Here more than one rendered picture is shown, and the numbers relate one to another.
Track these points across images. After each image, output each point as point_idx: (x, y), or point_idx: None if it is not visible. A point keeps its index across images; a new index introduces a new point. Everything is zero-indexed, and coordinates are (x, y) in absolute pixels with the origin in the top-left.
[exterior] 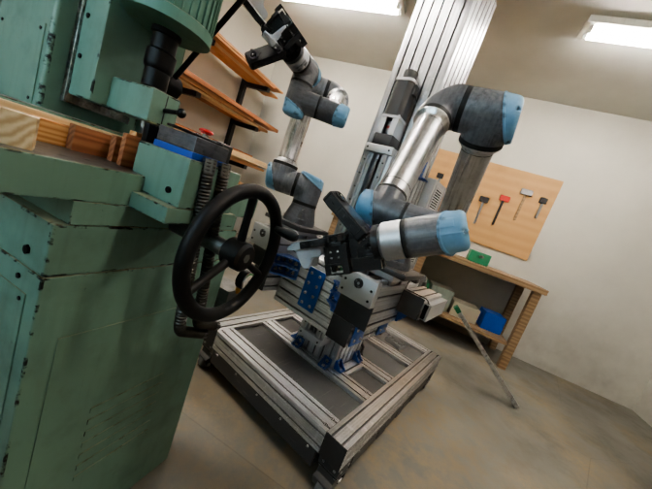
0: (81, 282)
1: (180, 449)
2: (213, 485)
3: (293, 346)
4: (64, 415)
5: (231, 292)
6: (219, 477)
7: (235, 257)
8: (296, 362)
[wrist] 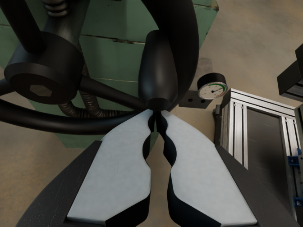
0: (3, 33)
1: (159, 153)
2: (155, 187)
3: (286, 160)
4: (59, 111)
5: (191, 91)
6: (161, 186)
7: (6, 80)
8: (273, 175)
